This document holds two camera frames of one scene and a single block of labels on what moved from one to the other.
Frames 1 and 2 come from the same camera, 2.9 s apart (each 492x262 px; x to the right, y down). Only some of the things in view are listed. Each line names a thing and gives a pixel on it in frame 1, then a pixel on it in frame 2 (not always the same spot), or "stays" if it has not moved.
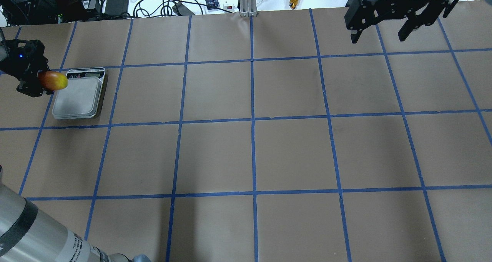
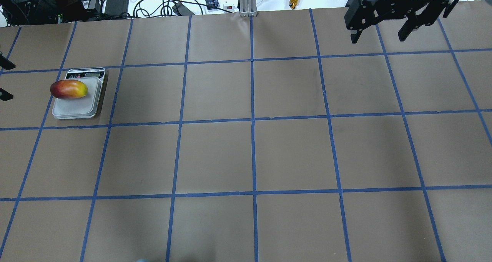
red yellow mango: [52, 80] -> [68, 89]
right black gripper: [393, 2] stays
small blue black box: [211, 0] stays
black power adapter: [117, 1] stays
